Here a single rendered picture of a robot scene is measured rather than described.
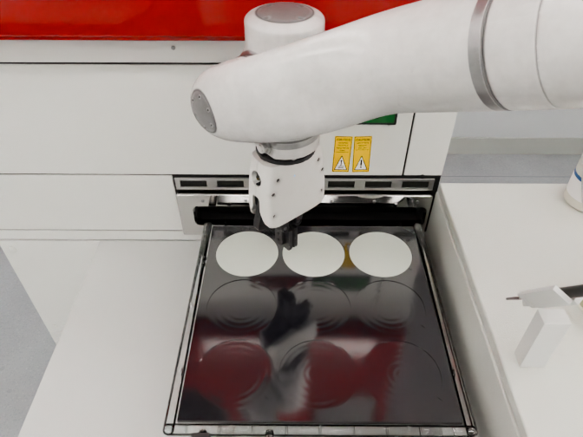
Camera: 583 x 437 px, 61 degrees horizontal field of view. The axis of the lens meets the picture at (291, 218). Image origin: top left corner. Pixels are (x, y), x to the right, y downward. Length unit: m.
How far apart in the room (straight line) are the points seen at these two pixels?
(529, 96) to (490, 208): 0.49
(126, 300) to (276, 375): 0.33
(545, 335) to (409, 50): 0.35
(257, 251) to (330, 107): 0.42
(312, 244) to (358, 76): 0.44
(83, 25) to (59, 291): 0.63
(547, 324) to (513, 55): 0.33
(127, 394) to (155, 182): 0.34
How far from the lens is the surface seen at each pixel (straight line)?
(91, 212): 0.96
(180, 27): 0.67
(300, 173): 0.62
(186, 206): 0.88
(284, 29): 0.51
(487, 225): 0.81
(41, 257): 1.09
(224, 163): 0.82
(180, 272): 0.90
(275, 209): 0.62
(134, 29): 0.68
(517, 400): 0.63
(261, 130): 0.45
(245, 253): 0.80
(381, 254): 0.81
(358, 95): 0.43
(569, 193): 0.90
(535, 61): 0.35
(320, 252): 0.80
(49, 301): 1.19
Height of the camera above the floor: 1.48
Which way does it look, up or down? 42 degrees down
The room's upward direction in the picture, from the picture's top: straight up
